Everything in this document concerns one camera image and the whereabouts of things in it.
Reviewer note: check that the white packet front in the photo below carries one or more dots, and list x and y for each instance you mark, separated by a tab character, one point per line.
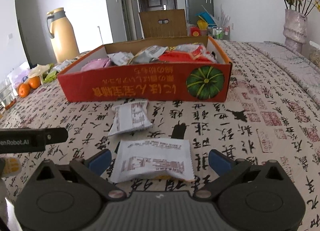
153	159

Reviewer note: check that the red snack bag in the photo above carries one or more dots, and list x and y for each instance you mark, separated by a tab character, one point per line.
187	53

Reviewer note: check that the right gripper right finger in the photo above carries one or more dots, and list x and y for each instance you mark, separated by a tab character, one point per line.
229	171

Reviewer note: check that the wooden chair back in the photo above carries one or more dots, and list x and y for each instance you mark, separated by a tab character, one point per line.
163	23

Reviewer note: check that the green packet on table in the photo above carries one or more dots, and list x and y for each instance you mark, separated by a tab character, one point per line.
51	76

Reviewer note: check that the pink snack packet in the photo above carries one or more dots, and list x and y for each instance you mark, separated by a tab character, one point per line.
96	64

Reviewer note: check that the orange fruit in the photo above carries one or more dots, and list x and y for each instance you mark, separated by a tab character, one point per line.
34	82
23	90

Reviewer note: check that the yellow thermos jug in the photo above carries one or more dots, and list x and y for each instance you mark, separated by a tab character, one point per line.
61	35

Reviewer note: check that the cream crumpled bag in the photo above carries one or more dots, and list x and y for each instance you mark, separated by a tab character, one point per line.
39	70

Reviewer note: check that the white packet near box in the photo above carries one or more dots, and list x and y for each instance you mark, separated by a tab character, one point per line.
130	117

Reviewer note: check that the pink textured vase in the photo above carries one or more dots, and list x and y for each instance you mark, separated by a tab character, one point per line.
295	30

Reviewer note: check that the red cardboard snack box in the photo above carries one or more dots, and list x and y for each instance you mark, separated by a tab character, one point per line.
156	81

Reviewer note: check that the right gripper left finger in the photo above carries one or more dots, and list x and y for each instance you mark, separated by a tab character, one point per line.
90	170

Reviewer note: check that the wire storage rack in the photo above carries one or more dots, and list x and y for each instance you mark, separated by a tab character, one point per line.
222	33

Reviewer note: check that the grey folded table runner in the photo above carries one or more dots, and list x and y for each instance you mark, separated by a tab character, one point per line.
299	68

